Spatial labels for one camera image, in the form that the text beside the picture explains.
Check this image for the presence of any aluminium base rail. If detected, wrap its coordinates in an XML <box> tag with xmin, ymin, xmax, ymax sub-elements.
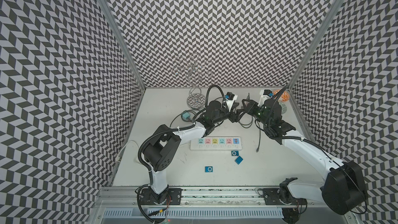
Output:
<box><xmin>92</xmin><ymin>186</ymin><xmax>329</xmax><ymax>209</ymax></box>

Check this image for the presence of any teal mp3 player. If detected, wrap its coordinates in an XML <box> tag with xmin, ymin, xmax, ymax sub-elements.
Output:
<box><xmin>235</xmin><ymin>156</ymin><xmax>243</xmax><ymax>164</ymax></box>

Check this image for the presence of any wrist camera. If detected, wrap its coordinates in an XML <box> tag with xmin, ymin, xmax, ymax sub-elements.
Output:
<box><xmin>258</xmin><ymin>89</ymin><xmax>274</xmax><ymax>107</ymax></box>
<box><xmin>224</xmin><ymin>92</ymin><xmax>238</xmax><ymax>111</ymax></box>

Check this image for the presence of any orange patterned bowl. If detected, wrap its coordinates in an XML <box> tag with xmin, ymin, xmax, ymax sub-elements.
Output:
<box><xmin>273</xmin><ymin>89</ymin><xmax>290</xmax><ymax>102</ymax></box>

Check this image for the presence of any white colourful power strip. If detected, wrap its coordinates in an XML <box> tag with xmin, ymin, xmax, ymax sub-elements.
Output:
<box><xmin>190</xmin><ymin>136</ymin><xmax>243</xmax><ymax>151</ymax></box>

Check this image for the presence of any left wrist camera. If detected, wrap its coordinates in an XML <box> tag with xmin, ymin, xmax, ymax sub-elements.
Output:
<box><xmin>224</xmin><ymin>92</ymin><xmax>238</xmax><ymax>111</ymax></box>

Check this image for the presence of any grey cable at teal charger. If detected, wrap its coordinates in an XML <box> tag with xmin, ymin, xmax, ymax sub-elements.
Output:
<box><xmin>169</xmin><ymin>109</ymin><xmax>200</xmax><ymax>128</ymax></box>

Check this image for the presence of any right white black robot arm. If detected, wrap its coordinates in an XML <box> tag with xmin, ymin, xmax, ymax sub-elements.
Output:
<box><xmin>241</xmin><ymin>90</ymin><xmax>368</xmax><ymax>215</ymax></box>

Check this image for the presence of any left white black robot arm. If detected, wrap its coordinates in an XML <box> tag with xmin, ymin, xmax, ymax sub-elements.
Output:
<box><xmin>137</xmin><ymin>85</ymin><xmax>242</xmax><ymax>204</ymax></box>

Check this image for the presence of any chrome wire cup stand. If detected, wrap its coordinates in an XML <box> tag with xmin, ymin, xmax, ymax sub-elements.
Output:
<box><xmin>173</xmin><ymin>53</ymin><xmax>212</xmax><ymax>110</ymax></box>

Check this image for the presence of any green patterned bowl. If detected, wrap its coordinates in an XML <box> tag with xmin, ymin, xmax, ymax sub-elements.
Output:
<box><xmin>279</xmin><ymin>102</ymin><xmax>288</xmax><ymax>115</ymax></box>

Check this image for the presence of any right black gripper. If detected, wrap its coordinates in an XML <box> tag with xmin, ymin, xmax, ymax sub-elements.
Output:
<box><xmin>241</xmin><ymin>99</ymin><xmax>270</xmax><ymax>127</ymax></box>

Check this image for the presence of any teal usb charger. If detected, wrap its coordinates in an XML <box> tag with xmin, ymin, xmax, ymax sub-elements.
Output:
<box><xmin>181</xmin><ymin>112</ymin><xmax>192</xmax><ymax>122</ymax></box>

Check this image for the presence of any blue mp3 player middle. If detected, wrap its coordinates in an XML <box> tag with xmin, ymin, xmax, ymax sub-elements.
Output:
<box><xmin>231</xmin><ymin>150</ymin><xmax>239</xmax><ymax>156</ymax></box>

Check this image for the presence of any grey usb cable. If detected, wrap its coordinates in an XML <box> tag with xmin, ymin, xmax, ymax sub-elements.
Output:
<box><xmin>237</xmin><ymin>111</ymin><xmax>263</xmax><ymax>153</ymax></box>

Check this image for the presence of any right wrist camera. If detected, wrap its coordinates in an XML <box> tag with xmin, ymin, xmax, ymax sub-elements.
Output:
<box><xmin>258</xmin><ymin>89</ymin><xmax>274</xmax><ymax>107</ymax></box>

